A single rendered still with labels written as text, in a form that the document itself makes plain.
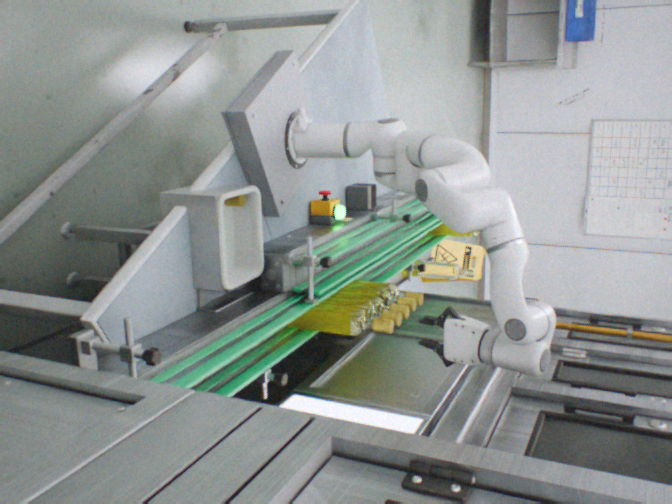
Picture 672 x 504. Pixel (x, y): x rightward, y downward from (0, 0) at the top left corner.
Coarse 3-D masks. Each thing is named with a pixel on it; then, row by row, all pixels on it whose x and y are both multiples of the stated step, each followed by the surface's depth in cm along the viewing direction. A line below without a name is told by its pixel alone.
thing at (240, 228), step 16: (240, 192) 156; (256, 192) 163; (224, 208) 163; (240, 208) 166; (256, 208) 164; (224, 224) 164; (240, 224) 167; (256, 224) 165; (224, 240) 152; (240, 240) 168; (256, 240) 166; (224, 256) 152; (240, 256) 169; (256, 256) 168; (224, 272) 153; (240, 272) 165; (256, 272) 166
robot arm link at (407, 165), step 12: (408, 132) 164; (420, 132) 161; (396, 144) 165; (408, 144) 161; (420, 144) 157; (396, 156) 166; (408, 156) 162; (396, 168) 167; (408, 168) 164; (420, 168) 164; (384, 180) 174; (396, 180) 169; (408, 180) 165; (408, 192) 167
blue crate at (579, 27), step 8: (568, 0) 611; (576, 0) 609; (584, 0) 606; (592, 0) 602; (568, 8) 613; (576, 8) 610; (584, 8) 608; (592, 8) 639; (568, 16) 615; (576, 16) 612; (584, 16) 609; (592, 16) 641; (568, 24) 617; (576, 24) 614; (584, 24) 611; (592, 24) 642; (568, 32) 618; (576, 32) 616; (584, 32) 613; (592, 32) 644; (568, 40) 619; (576, 40) 619; (584, 40) 616; (592, 40) 630
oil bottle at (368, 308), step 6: (324, 300) 174; (330, 300) 174; (336, 300) 174; (342, 300) 174; (348, 300) 174; (354, 300) 174; (342, 306) 171; (348, 306) 170; (354, 306) 169; (360, 306) 169; (366, 306) 169; (372, 306) 171; (366, 312) 168; (372, 312) 169
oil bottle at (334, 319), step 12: (312, 312) 168; (324, 312) 166; (336, 312) 165; (348, 312) 165; (360, 312) 165; (288, 324) 172; (300, 324) 170; (312, 324) 168; (324, 324) 167; (336, 324) 166; (348, 324) 164; (360, 324) 164
